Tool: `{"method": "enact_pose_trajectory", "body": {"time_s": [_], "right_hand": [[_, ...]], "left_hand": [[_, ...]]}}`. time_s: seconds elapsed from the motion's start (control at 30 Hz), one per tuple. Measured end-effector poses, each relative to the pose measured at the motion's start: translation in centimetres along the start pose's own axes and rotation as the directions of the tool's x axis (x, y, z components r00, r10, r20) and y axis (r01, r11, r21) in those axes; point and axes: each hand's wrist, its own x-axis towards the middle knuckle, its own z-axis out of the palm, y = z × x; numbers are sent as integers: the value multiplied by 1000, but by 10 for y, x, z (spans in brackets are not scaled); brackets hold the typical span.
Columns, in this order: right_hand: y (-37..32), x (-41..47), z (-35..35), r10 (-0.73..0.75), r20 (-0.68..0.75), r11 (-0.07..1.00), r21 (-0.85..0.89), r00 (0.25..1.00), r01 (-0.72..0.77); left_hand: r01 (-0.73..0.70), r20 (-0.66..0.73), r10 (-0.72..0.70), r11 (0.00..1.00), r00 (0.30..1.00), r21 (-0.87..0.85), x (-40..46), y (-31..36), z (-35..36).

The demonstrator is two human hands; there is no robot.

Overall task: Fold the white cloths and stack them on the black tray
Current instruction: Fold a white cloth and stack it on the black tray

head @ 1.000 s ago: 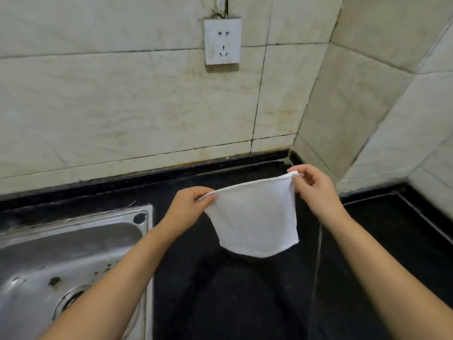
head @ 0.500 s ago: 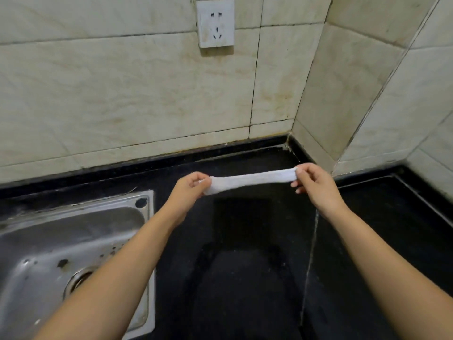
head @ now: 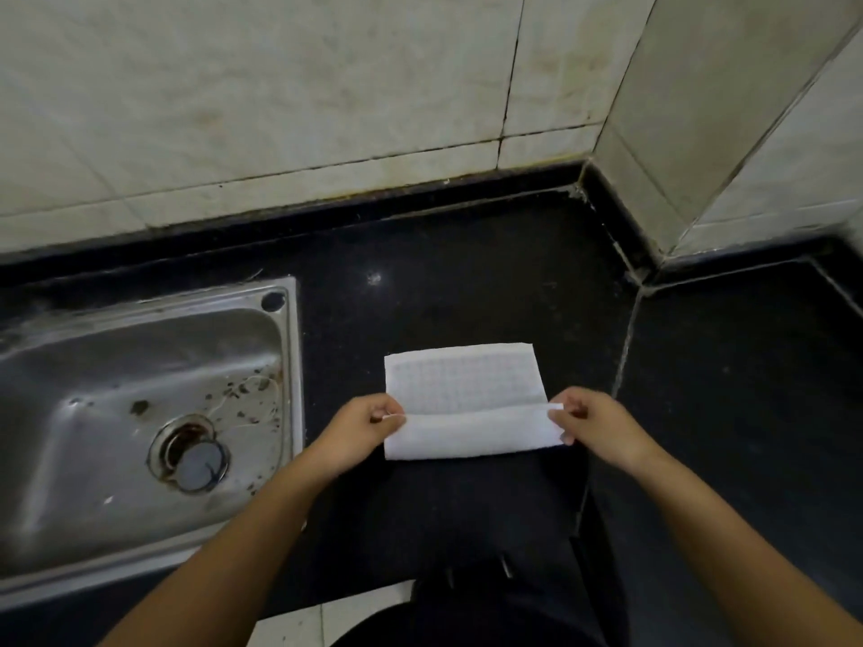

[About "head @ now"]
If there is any person's right forearm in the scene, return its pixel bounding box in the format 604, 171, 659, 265
630, 441, 863, 647

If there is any person's right hand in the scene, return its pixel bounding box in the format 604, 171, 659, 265
547, 387, 654, 474

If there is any stainless steel sink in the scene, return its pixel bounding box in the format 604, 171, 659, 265
0, 276, 306, 610

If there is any person's black clothing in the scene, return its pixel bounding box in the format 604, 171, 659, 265
307, 441, 631, 647

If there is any person's left forearm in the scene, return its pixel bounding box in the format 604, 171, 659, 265
98, 446, 341, 647

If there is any sink drain strainer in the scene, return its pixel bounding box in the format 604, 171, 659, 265
147, 415, 231, 495

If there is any white paper towel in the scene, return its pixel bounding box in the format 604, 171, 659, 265
383, 342, 566, 461

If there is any person's left hand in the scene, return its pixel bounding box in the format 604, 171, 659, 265
311, 393, 407, 479

